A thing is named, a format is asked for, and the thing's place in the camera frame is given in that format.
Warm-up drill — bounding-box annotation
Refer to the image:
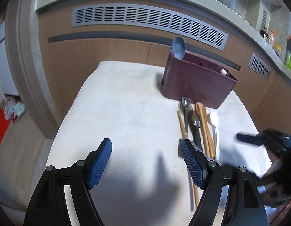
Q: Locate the white plastic spoon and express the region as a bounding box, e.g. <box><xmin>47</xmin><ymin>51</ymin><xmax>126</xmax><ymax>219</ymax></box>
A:
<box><xmin>208</xmin><ymin>111</ymin><xmax>220</xmax><ymax>161</ymax></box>

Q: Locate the dark metal spoon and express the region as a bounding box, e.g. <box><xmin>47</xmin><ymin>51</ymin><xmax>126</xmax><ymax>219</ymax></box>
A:
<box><xmin>188</xmin><ymin>110</ymin><xmax>203</xmax><ymax>152</ymax></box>

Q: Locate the wooden spoon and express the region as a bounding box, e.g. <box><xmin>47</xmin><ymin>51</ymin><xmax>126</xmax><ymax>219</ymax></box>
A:
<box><xmin>194</xmin><ymin>102</ymin><xmax>216</xmax><ymax>159</ymax></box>

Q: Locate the wooden chopstick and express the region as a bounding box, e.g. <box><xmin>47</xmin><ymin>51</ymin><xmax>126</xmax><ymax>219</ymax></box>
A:
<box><xmin>177</xmin><ymin>110</ymin><xmax>200</xmax><ymax>209</ymax></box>

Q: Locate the blue plastic spoon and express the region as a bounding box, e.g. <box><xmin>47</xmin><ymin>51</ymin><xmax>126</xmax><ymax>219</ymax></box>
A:
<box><xmin>171</xmin><ymin>36</ymin><xmax>186</xmax><ymax>60</ymax></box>

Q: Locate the short grey vent grille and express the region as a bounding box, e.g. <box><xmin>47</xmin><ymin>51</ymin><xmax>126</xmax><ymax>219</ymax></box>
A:
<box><xmin>248</xmin><ymin>54</ymin><xmax>272</xmax><ymax>80</ymax></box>

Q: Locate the maroon plastic utensil caddy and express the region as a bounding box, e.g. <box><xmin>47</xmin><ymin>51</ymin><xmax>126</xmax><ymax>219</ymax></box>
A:
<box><xmin>161</xmin><ymin>49</ymin><xmax>239</xmax><ymax>109</ymax></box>

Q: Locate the yellow lid jar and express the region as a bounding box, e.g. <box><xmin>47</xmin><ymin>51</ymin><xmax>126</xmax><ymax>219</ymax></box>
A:
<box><xmin>273</xmin><ymin>43</ymin><xmax>282</xmax><ymax>57</ymax></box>

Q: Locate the cream tablecloth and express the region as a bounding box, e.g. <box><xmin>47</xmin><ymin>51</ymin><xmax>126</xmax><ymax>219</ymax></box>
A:
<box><xmin>45</xmin><ymin>61</ymin><xmax>272</xmax><ymax>226</ymax></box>

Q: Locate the orange cap drink bottle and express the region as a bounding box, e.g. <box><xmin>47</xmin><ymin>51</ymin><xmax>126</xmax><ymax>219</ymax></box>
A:
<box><xmin>267</xmin><ymin>30</ymin><xmax>276</xmax><ymax>47</ymax></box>

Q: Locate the crumpled cloth on floor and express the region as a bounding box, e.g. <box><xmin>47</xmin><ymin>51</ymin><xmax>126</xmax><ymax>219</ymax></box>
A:
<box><xmin>4</xmin><ymin>97</ymin><xmax>26</xmax><ymax>122</ymax></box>

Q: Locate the dark soy sauce bottle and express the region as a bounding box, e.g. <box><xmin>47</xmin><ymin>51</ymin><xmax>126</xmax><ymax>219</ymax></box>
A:
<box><xmin>260</xmin><ymin>26</ymin><xmax>268</xmax><ymax>40</ymax></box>

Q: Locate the long grey vent grille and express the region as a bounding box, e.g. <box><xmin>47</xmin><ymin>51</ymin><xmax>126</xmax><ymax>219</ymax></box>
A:
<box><xmin>72</xmin><ymin>3</ymin><xmax>228</xmax><ymax>51</ymax></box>

